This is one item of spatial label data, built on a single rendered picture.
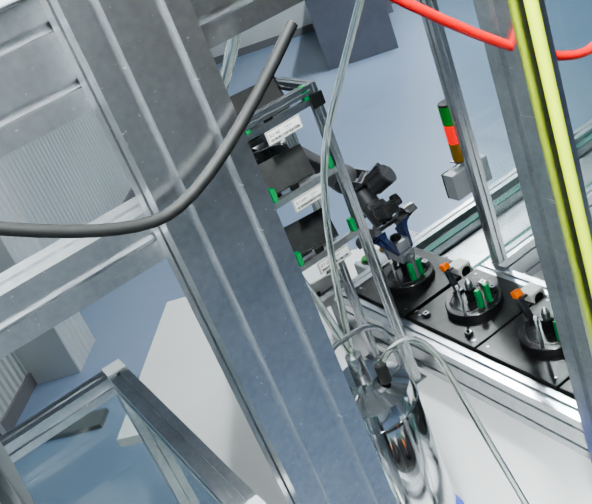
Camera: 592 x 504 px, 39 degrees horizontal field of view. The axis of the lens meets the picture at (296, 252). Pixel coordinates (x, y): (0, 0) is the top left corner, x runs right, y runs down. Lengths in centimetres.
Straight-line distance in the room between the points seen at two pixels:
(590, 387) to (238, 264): 52
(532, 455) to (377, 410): 72
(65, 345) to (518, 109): 393
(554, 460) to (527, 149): 103
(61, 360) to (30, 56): 408
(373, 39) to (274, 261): 714
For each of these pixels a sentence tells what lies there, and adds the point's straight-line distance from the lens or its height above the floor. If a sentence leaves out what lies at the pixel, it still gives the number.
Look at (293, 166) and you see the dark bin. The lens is 182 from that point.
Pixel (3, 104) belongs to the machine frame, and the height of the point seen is 204.
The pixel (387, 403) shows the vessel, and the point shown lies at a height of 141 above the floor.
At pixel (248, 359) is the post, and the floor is 177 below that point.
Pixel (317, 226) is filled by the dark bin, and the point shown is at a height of 134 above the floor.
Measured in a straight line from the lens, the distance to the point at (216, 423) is 227.
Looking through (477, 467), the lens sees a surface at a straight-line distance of 186.
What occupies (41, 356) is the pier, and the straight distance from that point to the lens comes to 471.
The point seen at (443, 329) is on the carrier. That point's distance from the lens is 207.
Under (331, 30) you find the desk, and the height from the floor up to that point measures 34.
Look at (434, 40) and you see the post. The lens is 202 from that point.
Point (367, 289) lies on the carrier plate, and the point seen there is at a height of 97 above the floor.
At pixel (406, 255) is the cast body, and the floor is 106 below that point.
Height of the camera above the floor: 215
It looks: 26 degrees down
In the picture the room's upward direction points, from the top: 22 degrees counter-clockwise
